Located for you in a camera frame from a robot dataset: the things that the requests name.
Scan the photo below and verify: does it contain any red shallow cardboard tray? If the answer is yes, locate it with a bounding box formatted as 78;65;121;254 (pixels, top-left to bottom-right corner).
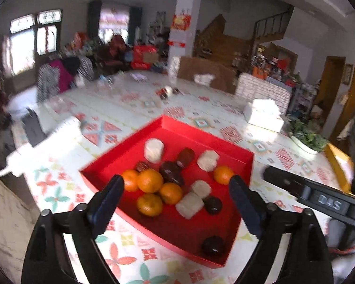
80;115;254;269

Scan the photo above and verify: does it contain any grey power adapter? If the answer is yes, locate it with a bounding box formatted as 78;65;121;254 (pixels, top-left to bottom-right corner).
21;109;46;147

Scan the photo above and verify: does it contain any yellow box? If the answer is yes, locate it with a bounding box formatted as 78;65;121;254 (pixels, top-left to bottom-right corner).
324;143;354;193

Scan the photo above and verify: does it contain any glazed wooden entrance door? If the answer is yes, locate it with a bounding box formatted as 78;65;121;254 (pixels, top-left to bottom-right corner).
3;9;62;77

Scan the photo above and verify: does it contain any clear plastic bottle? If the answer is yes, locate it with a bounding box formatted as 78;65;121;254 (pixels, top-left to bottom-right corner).
167;56;181;83

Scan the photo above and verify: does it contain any patterned tablecloth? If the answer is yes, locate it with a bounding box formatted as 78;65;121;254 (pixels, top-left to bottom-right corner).
6;71;352;284

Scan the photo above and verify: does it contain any wooden staircase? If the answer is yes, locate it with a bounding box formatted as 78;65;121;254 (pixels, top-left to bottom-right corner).
194;4;295;66

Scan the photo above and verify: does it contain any magenta garment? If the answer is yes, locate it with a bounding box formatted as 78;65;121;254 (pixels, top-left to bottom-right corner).
49;59;76;92

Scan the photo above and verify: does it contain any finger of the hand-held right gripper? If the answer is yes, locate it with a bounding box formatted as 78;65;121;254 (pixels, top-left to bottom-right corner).
263;166;311;202

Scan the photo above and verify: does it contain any red gift box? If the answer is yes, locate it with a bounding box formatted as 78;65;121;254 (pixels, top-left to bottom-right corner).
132;45;159;70

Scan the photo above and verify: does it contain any cluttered goods shelf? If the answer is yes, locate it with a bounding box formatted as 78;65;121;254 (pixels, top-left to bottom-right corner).
248;44;298;83

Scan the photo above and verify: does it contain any white tissue box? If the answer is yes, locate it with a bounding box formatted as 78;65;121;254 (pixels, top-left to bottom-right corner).
243;98;285;133

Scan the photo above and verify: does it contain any white patterned carton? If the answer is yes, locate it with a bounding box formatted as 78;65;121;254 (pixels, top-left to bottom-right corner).
235;72;292;116

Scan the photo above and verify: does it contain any red wall calendar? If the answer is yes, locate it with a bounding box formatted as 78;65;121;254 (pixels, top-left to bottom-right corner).
168;15;190;48

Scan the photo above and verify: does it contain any green plant in white pot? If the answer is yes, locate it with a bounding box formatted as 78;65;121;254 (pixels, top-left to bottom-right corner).
287;118;329;154

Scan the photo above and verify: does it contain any window with dark curtains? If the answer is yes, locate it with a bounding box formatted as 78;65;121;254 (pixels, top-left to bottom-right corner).
87;0;142;43

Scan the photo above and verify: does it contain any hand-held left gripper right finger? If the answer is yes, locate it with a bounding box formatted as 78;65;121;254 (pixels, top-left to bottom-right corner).
228;175;334;284

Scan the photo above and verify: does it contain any white power strip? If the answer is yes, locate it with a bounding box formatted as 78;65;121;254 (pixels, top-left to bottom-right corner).
6;116;82;178

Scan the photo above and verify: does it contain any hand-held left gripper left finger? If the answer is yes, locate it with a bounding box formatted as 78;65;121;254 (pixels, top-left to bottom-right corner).
21;175;125;284

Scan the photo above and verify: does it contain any brown cardboard box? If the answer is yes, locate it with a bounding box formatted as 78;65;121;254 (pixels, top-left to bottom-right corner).
177;56;237;93

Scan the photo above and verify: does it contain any black white checked jacket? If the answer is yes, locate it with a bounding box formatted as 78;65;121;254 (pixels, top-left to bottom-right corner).
35;56;93;102

